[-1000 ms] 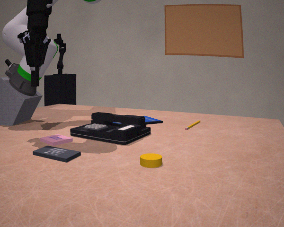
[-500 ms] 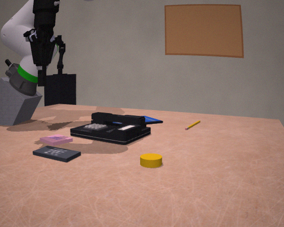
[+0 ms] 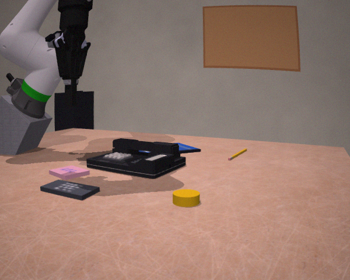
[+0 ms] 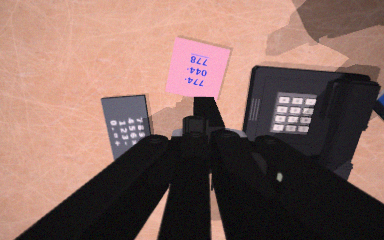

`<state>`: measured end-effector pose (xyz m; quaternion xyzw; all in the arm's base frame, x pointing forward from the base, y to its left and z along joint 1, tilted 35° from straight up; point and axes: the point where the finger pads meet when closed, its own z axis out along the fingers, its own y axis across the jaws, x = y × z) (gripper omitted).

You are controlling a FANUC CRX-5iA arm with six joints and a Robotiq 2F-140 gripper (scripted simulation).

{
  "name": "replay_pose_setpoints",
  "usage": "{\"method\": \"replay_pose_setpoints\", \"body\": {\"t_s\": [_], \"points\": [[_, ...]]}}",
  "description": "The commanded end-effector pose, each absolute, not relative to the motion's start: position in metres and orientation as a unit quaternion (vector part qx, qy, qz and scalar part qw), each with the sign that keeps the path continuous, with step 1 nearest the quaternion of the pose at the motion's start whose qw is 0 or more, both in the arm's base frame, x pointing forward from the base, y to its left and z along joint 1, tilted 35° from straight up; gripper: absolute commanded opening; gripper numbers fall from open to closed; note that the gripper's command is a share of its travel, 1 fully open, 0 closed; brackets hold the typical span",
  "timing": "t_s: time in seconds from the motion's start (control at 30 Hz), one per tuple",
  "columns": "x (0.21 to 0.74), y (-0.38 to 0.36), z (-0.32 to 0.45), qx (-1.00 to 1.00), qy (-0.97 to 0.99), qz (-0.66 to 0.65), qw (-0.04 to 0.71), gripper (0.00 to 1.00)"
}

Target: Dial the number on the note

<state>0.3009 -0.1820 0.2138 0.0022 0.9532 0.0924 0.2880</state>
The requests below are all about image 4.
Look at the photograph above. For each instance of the black desk phone base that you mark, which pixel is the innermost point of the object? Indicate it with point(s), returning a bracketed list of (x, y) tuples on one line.
[(292, 105)]

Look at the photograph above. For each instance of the grey pocket calculator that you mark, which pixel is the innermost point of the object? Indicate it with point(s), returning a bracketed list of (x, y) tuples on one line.
[(127, 121)]

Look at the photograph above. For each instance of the black telephone handset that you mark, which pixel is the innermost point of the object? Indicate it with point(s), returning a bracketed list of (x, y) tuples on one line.
[(350, 112)]

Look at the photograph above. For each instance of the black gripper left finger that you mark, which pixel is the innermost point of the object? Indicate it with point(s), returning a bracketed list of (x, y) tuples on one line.
[(117, 202)]

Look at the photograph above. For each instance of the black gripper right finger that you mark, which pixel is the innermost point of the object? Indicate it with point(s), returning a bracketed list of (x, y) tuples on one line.
[(253, 206)]

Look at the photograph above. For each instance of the pink sticky note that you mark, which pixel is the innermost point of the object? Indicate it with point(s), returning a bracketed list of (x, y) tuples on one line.
[(196, 69)]

